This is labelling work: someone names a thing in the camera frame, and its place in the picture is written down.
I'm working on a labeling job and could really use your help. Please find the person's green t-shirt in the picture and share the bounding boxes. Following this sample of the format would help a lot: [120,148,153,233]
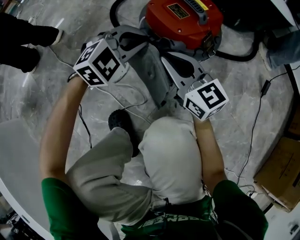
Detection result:
[41,177,269,240]

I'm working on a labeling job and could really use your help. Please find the red steel vacuum cleaner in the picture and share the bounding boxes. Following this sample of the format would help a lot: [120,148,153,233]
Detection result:
[139,0,223,62]

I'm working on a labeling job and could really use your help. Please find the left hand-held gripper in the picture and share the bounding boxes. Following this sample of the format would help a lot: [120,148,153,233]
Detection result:
[73,25,151,88]

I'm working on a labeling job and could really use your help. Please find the large brown cardboard box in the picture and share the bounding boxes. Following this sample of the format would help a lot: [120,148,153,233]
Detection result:
[253,137,300,213]

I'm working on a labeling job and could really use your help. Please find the white round table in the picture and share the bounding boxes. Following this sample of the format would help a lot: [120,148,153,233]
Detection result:
[0,119,56,240]

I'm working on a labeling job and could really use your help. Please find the black thin cable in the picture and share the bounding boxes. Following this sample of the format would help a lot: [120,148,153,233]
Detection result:
[78,104,93,149]

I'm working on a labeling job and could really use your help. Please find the person's left forearm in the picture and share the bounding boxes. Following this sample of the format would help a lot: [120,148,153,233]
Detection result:
[38,74,94,182]

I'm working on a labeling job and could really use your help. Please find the person's light grey trousers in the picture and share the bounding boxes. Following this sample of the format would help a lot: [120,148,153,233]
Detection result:
[65,116,205,226]

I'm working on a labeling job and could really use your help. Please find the black adapter cable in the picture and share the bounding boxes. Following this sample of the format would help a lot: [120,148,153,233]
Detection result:
[236,71,289,188]

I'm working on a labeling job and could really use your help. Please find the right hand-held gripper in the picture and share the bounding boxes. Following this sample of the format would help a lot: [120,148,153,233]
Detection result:
[161,51,230,121]

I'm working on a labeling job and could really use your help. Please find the black vacuum hose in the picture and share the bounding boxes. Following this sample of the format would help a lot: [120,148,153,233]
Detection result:
[109,0,261,62]

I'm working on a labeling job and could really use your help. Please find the person's left black shoe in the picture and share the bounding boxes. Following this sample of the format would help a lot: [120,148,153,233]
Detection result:
[108,109,141,158]

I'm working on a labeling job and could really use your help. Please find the black power adapter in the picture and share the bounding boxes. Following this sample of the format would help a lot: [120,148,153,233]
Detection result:
[261,79,271,96]

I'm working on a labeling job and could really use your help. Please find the thick white floor cable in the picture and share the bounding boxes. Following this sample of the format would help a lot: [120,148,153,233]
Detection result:
[103,83,154,124]

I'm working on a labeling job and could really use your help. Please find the person's right forearm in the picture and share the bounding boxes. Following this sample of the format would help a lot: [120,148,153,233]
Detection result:
[192,117,229,195]

